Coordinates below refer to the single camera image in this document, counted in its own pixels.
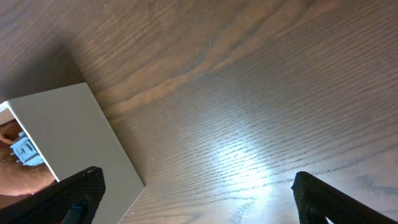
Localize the brown plush toy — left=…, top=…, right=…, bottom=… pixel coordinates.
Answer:
left=1, top=119, right=55, bottom=196

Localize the yellow grey toy truck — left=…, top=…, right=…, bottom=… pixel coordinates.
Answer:
left=11, top=131, right=44, bottom=166

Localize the white cardboard box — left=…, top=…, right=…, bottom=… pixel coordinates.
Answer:
left=1, top=83, right=145, bottom=224

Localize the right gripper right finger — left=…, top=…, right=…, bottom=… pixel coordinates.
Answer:
left=292, top=171, right=397, bottom=224

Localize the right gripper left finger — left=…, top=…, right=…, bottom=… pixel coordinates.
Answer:
left=1, top=166, right=106, bottom=224

